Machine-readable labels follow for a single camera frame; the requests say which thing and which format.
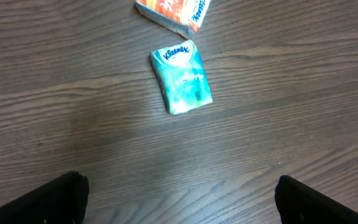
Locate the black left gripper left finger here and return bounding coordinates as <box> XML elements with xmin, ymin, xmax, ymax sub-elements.
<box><xmin>0</xmin><ymin>171</ymin><xmax>90</xmax><ymax>224</ymax></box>

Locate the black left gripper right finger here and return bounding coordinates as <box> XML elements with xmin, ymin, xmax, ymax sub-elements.
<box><xmin>275</xmin><ymin>175</ymin><xmax>358</xmax><ymax>224</ymax></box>

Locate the teal tissue pack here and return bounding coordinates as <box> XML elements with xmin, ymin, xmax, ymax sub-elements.
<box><xmin>150</xmin><ymin>40</ymin><xmax>213</xmax><ymax>115</ymax></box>

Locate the orange tissue pack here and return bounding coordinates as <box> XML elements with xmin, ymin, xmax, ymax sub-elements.
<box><xmin>135</xmin><ymin>0</ymin><xmax>211</xmax><ymax>39</ymax></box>

